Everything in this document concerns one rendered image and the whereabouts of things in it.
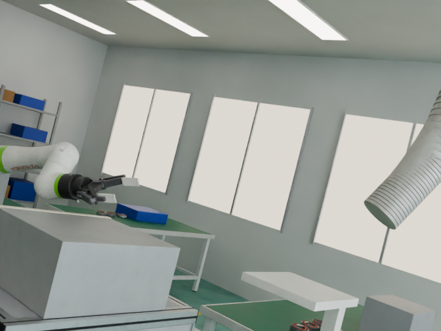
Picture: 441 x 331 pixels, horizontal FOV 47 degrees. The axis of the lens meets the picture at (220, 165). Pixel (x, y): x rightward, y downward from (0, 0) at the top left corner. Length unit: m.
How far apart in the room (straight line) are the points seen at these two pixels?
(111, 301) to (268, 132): 5.61
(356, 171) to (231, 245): 2.03
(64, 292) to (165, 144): 6.88
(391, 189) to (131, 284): 1.07
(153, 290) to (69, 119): 8.22
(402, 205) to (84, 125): 8.30
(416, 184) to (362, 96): 4.36
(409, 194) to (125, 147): 7.23
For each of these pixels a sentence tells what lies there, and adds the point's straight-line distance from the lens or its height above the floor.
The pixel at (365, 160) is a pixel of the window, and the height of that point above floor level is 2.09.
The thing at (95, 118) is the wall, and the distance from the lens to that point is 9.77.
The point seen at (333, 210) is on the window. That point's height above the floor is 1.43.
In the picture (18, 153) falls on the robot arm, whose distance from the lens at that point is 2.19.
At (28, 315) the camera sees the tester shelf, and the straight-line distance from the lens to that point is 1.42.
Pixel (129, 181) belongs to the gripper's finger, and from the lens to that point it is 1.83.
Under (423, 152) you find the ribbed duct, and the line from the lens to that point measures 2.13.
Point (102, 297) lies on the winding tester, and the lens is 1.49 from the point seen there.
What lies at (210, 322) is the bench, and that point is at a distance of 3.23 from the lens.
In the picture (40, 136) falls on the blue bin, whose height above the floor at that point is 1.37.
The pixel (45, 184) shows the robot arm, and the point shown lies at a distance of 1.94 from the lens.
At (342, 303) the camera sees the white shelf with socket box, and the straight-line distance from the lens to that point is 2.14.
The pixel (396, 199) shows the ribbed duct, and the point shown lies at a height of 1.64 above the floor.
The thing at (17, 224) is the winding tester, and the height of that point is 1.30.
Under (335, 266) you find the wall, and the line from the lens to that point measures 6.23.
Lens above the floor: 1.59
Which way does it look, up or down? level
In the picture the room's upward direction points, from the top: 14 degrees clockwise
